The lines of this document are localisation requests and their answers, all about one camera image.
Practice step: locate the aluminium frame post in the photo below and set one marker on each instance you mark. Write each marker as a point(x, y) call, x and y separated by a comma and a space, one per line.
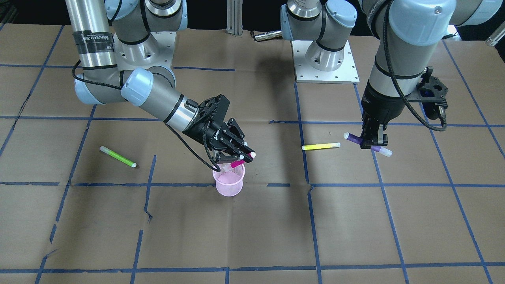
point(234, 10)

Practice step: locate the green pen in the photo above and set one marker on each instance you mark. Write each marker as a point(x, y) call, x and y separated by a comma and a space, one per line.
point(117, 156)

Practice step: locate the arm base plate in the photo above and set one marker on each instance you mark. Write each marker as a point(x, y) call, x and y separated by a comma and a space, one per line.
point(157, 50)
point(314, 65)

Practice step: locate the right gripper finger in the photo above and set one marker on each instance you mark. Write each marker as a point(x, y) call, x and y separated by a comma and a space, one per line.
point(238, 147)
point(224, 158)

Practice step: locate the pink pen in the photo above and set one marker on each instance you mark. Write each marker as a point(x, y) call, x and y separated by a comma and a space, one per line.
point(242, 161)

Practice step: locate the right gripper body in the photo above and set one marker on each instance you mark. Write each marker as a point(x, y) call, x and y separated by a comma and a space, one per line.
point(199, 131)

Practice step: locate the yellow pen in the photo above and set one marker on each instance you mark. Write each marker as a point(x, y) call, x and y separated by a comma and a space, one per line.
point(308, 147)

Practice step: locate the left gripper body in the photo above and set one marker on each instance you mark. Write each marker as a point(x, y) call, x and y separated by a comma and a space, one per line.
point(378, 103)

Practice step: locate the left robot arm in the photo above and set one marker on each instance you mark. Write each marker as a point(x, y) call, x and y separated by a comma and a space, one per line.
point(408, 30)

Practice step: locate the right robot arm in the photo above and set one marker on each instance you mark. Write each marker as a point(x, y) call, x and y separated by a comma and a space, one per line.
point(94, 23)

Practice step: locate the brown paper table cover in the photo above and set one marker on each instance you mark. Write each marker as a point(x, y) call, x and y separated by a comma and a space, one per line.
point(433, 212)

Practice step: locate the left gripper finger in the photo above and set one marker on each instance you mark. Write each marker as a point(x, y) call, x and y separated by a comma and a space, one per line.
point(367, 136)
point(382, 139)

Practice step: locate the pink mesh cup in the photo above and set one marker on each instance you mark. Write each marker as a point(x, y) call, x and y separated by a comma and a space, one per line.
point(229, 180)

